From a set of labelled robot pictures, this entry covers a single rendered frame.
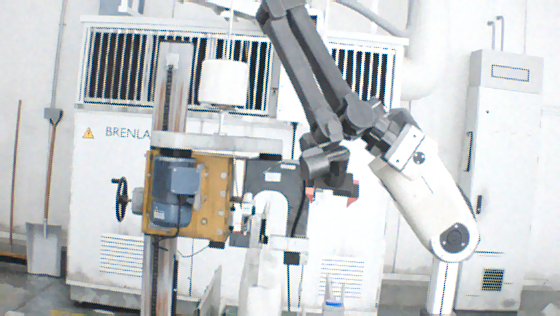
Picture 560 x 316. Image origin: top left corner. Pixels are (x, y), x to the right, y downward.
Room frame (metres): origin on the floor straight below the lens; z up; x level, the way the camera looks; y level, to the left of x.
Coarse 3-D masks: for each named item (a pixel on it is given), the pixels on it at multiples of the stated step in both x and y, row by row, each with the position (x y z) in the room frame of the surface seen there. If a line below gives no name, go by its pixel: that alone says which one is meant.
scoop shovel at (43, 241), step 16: (48, 176) 7.22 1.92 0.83; (48, 192) 7.19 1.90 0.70; (48, 208) 7.16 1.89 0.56; (32, 224) 7.12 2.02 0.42; (32, 240) 7.13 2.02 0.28; (48, 240) 7.15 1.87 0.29; (32, 256) 7.10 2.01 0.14; (48, 256) 7.12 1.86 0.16; (32, 272) 7.08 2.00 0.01; (48, 272) 7.08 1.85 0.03
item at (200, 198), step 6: (198, 168) 3.15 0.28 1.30; (204, 168) 3.27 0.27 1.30; (204, 174) 3.22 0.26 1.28; (204, 180) 3.23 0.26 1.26; (198, 186) 3.15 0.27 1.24; (204, 186) 3.25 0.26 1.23; (198, 192) 3.15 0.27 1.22; (204, 192) 3.26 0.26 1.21; (186, 198) 3.19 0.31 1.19; (192, 198) 3.16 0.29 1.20; (198, 198) 3.17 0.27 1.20; (204, 198) 3.23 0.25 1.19; (198, 204) 3.18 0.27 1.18
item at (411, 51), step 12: (420, 36) 6.37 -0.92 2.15; (408, 48) 6.45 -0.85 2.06; (420, 48) 6.37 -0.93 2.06; (432, 48) 6.35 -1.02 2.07; (444, 48) 6.40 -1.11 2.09; (408, 60) 6.42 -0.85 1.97; (420, 60) 6.37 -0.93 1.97; (432, 60) 6.36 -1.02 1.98; (444, 60) 6.42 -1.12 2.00; (408, 72) 6.36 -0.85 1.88; (420, 72) 6.36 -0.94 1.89; (432, 72) 6.36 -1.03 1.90; (444, 72) 6.45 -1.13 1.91; (408, 84) 6.37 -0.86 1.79; (420, 84) 6.37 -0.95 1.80; (432, 84) 6.40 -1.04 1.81; (408, 96) 6.43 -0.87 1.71; (420, 96) 6.45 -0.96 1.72
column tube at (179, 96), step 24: (168, 48) 3.41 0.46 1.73; (192, 48) 3.49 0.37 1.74; (168, 120) 3.41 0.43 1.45; (144, 240) 3.42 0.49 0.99; (168, 240) 3.41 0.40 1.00; (144, 264) 3.42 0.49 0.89; (168, 264) 3.41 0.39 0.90; (144, 288) 3.41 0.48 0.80; (168, 288) 3.41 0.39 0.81; (144, 312) 3.41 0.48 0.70; (168, 312) 3.41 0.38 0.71
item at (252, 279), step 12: (252, 276) 3.77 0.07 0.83; (264, 276) 3.78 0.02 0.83; (276, 276) 3.89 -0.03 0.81; (252, 288) 3.60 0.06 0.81; (264, 288) 3.61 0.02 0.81; (276, 288) 3.65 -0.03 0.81; (240, 300) 3.66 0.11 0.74; (252, 300) 3.59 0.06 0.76; (264, 300) 3.59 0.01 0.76; (276, 300) 3.61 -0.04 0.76; (240, 312) 3.64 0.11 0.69; (252, 312) 3.58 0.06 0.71; (264, 312) 3.59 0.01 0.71; (276, 312) 3.60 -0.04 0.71
